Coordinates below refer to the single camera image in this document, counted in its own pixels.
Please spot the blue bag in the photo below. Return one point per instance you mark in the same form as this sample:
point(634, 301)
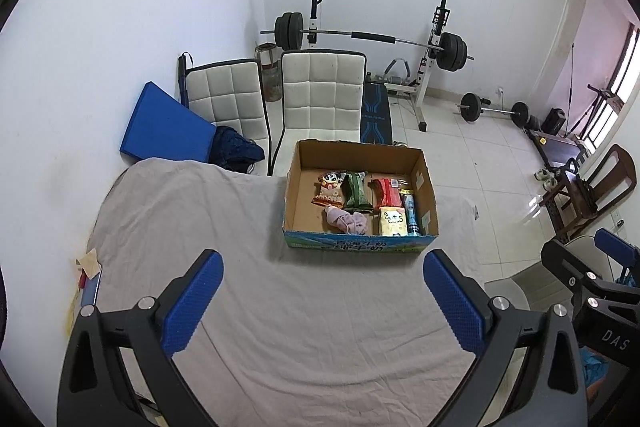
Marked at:
point(592, 369)

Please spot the dark blue garment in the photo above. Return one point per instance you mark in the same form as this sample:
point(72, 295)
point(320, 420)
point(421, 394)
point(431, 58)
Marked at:
point(235, 149)

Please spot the black exercise stand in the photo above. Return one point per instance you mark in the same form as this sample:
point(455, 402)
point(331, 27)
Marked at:
point(597, 107)

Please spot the short barbell with black plates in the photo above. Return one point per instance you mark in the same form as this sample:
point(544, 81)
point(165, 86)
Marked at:
point(492, 109)

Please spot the green snack packet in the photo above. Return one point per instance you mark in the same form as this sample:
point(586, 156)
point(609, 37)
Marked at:
point(357, 192)

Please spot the dark wooden chair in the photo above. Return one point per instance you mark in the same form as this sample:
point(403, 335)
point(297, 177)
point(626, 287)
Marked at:
point(617, 172)

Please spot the grey exercise machine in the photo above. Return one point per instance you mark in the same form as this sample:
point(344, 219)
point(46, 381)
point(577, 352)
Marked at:
point(397, 72)

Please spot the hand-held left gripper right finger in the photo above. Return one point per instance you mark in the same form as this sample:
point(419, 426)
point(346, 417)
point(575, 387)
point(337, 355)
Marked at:
point(455, 304)

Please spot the blue foam mat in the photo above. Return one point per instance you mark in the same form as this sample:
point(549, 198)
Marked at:
point(165, 122)

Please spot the white bench press rack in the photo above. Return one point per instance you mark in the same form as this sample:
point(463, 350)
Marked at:
point(422, 97)

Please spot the white shoes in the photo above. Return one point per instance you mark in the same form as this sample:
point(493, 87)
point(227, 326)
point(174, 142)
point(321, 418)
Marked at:
point(545, 175)

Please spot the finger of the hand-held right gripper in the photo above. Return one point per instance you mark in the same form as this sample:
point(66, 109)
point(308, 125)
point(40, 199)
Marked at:
point(617, 247)
point(567, 267)

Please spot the beige paper scrap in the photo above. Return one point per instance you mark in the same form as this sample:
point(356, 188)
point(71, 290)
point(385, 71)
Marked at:
point(90, 263)

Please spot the cardboard box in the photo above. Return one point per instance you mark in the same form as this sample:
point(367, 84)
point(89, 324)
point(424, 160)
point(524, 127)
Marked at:
point(305, 187)

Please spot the black speaker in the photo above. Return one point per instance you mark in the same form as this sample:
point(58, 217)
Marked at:
point(554, 121)

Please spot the black weight bench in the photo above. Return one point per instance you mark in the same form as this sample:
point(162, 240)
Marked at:
point(375, 117)

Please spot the blue wet wipes packet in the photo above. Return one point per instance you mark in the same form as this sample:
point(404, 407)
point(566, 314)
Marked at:
point(411, 214)

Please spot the brown jar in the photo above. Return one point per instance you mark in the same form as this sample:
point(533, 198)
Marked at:
point(270, 77)

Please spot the yellow tissue pack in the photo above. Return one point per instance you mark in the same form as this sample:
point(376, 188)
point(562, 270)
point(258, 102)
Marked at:
point(392, 222)

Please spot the pink purple soft cloth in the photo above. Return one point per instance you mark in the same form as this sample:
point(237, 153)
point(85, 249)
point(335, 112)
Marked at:
point(345, 219)

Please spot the red snack packet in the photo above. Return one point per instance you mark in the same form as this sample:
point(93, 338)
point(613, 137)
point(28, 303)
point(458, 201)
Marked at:
point(387, 192)

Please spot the white padded chair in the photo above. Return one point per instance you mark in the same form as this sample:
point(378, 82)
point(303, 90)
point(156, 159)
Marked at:
point(320, 92)
point(225, 97)

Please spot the black treadmill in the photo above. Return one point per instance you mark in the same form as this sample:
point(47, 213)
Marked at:
point(555, 147)

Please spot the long barbell with black plates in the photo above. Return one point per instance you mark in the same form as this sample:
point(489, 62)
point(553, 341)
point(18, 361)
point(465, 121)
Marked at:
point(375, 37)

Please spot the grey office chair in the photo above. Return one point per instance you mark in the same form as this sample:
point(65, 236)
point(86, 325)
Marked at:
point(510, 292)

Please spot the grey table cloth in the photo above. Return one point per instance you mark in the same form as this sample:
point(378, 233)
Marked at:
point(300, 332)

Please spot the window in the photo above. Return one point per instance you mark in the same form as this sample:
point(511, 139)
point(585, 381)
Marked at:
point(625, 67)

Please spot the black pole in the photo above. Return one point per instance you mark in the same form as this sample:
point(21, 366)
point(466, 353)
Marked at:
point(183, 79)

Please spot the orange snack packet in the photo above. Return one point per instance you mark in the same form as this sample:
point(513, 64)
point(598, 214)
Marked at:
point(330, 192)

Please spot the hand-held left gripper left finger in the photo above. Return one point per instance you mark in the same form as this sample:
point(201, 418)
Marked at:
point(192, 302)

